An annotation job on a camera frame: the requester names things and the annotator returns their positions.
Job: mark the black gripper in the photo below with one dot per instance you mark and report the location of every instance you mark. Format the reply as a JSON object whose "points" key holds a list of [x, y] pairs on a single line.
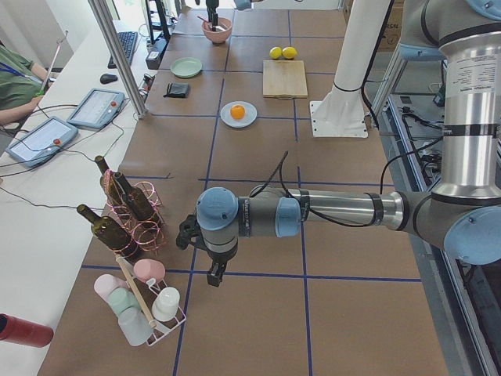
{"points": [[211, 8], [219, 259]]}

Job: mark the orange mandarin fruit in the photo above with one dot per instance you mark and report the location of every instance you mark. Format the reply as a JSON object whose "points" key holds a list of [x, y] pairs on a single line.
{"points": [[237, 111]]}

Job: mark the light blue plate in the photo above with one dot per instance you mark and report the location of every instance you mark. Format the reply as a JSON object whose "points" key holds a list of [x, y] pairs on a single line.
{"points": [[251, 115]]}

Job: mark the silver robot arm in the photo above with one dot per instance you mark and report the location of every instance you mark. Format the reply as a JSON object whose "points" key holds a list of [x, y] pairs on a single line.
{"points": [[460, 215]]}

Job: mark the light green plate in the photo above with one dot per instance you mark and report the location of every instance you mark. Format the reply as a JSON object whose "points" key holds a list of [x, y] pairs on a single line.
{"points": [[186, 67]]}

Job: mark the pink bowl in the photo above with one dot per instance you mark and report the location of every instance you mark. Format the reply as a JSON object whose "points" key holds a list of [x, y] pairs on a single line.
{"points": [[217, 37]]}

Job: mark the white cup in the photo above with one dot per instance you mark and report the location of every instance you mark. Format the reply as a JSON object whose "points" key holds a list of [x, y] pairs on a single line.
{"points": [[165, 305]]}

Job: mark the yellow lemon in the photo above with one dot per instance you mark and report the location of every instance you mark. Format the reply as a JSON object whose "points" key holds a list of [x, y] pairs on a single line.
{"points": [[275, 53], [289, 53]]}

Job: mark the black computer box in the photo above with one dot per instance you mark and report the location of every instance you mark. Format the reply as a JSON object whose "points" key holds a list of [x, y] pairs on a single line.
{"points": [[156, 53]]}

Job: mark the folded grey cloth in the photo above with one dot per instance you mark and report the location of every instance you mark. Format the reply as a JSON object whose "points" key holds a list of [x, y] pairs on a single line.
{"points": [[177, 90]]}

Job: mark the black keyboard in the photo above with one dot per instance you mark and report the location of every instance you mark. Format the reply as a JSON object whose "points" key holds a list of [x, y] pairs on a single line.
{"points": [[128, 40]]}

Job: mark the wooden cutting board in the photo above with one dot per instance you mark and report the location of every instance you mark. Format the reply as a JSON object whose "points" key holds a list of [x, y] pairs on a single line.
{"points": [[284, 79]]}

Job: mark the grey cup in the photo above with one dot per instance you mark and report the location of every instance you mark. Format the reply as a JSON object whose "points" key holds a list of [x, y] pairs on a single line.
{"points": [[135, 326]]}

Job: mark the green cup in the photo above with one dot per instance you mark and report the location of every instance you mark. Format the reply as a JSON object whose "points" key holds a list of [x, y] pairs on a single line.
{"points": [[121, 299]]}

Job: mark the dark wine bottle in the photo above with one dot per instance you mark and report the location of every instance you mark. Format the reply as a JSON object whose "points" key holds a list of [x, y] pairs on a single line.
{"points": [[111, 233], [137, 202], [107, 183]]}

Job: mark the light pink cup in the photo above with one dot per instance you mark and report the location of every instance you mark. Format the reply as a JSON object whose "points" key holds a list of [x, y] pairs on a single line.
{"points": [[106, 284]]}

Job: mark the black computer mouse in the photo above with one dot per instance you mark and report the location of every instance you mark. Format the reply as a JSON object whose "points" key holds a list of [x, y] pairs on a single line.
{"points": [[108, 78]]}

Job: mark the blue teach pendant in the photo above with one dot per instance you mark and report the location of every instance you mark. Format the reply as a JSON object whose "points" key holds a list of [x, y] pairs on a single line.
{"points": [[97, 109], [43, 142]]}

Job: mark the person in green shirt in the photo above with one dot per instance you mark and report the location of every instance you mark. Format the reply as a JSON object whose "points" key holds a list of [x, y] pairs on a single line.
{"points": [[23, 83]]}

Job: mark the red thermos bottle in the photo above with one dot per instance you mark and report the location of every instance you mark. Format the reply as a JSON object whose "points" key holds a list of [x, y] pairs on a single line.
{"points": [[23, 332]]}

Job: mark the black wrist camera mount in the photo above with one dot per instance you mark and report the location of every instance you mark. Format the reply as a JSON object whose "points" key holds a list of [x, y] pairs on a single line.
{"points": [[189, 233]]}

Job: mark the white wire cup rack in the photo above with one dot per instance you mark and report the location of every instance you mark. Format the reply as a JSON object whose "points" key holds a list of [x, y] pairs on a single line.
{"points": [[150, 291]]}

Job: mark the wooden rack handle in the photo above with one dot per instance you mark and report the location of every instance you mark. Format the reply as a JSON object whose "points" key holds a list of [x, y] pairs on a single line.
{"points": [[125, 267]]}

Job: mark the copper wire bottle rack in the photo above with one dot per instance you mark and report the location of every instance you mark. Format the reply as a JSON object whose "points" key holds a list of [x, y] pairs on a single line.
{"points": [[148, 234]]}

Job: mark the aluminium frame post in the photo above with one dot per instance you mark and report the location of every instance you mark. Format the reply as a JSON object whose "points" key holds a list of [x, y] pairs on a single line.
{"points": [[104, 20]]}

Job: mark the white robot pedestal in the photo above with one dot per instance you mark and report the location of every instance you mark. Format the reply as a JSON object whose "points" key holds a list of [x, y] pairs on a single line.
{"points": [[341, 114]]}

